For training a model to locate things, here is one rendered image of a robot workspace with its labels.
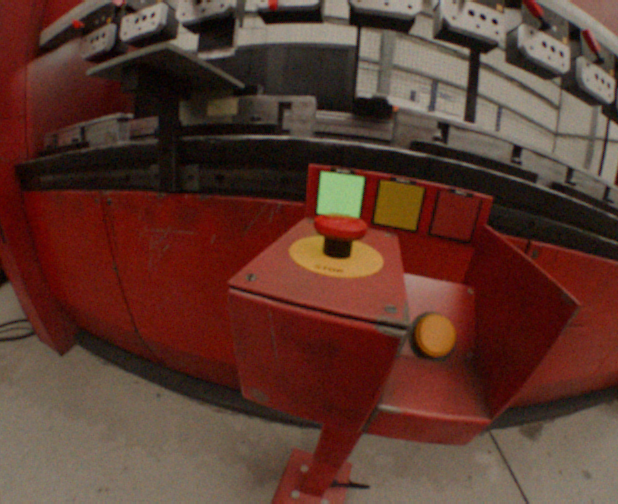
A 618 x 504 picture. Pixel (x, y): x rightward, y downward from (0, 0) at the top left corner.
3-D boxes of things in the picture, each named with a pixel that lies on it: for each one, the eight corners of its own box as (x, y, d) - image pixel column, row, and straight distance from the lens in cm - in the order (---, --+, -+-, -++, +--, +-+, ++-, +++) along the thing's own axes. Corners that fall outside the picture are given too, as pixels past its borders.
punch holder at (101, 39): (79, 60, 101) (85, 14, 108) (100, 64, 106) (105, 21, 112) (107, 47, 89) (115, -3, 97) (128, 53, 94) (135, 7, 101)
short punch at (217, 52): (195, 59, 69) (199, 24, 72) (199, 61, 70) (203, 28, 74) (232, 54, 64) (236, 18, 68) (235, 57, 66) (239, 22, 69)
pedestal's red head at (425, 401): (240, 397, 23) (217, 176, 12) (298, 301, 33) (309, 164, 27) (465, 448, 25) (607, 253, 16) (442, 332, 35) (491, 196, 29)
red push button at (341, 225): (303, 267, 17) (307, 218, 16) (317, 247, 21) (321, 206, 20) (358, 278, 17) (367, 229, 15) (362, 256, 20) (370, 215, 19)
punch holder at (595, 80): (581, 83, 83) (581, 27, 91) (558, 88, 88) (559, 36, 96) (613, 105, 94) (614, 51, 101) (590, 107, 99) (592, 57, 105)
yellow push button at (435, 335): (406, 355, 23) (414, 351, 21) (412, 316, 24) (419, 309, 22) (445, 362, 24) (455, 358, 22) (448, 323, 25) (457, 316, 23)
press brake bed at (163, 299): (75, 345, 150) (16, 176, 123) (102, 322, 157) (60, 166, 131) (616, 400, 206) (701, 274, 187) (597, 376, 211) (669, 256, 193)
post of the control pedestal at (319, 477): (301, 492, 75) (335, 377, 24) (307, 474, 76) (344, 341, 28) (321, 497, 75) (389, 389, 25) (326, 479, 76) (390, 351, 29)
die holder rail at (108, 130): (46, 158, 123) (44, 134, 124) (58, 156, 126) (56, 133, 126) (119, 145, 81) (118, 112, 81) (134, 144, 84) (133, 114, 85)
